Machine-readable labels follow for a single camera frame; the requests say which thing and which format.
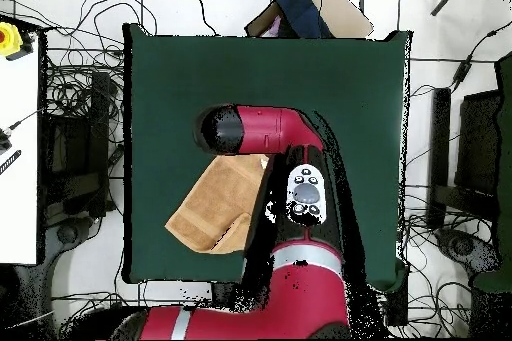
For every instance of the orange-brown terry towel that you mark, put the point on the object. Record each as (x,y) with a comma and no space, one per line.
(216,197)

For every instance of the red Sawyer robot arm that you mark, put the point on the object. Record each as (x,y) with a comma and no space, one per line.
(304,297)

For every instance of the dark green tablecloth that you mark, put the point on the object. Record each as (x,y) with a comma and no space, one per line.
(180,77)

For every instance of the navy blue cloth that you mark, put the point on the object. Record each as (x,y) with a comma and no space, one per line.
(300,5)

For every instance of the brown cardboard box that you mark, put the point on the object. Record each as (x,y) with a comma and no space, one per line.
(340,9)

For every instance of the grey round floor base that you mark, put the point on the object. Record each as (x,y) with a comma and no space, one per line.
(68,233)

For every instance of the white desk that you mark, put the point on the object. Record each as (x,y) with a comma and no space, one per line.
(18,157)

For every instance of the green covered side table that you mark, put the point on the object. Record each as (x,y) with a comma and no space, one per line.
(504,157)

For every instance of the small black desk device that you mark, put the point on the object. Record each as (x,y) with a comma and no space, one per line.
(4,141)

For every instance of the yellow emergency stop button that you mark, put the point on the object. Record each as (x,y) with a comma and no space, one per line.
(8,39)

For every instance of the black frame stand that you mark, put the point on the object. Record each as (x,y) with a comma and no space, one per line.
(98,137)
(478,141)

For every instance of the black upright post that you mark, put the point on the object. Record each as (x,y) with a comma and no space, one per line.
(397,309)

